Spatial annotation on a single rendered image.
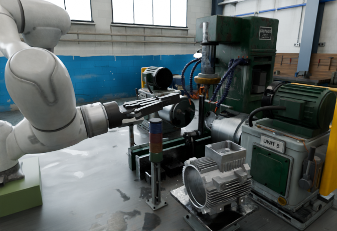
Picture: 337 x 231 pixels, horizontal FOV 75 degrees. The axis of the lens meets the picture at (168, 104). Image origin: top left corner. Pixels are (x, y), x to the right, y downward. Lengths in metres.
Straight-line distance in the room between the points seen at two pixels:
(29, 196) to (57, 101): 0.83
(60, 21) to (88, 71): 5.80
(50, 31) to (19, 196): 0.73
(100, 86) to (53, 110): 6.47
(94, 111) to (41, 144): 0.14
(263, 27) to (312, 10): 5.01
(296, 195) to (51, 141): 0.93
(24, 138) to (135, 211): 0.67
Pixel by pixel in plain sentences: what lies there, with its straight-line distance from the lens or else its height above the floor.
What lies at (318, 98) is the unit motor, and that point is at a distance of 1.02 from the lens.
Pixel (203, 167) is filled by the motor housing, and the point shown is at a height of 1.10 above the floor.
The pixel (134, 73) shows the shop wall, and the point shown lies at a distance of 7.24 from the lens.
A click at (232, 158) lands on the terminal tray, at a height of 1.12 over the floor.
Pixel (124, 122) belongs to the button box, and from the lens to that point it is 1.46.
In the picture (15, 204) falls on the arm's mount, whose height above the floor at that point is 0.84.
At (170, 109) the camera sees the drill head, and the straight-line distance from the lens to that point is 1.62.
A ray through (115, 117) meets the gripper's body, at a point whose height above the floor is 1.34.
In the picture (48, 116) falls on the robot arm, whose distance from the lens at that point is 0.49.
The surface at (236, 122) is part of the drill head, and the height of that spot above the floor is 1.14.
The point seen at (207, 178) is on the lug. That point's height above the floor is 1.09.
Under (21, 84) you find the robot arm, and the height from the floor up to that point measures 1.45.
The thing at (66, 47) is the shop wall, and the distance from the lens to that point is 6.72.
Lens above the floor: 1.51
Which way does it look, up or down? 14 degrees down
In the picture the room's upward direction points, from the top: straight up
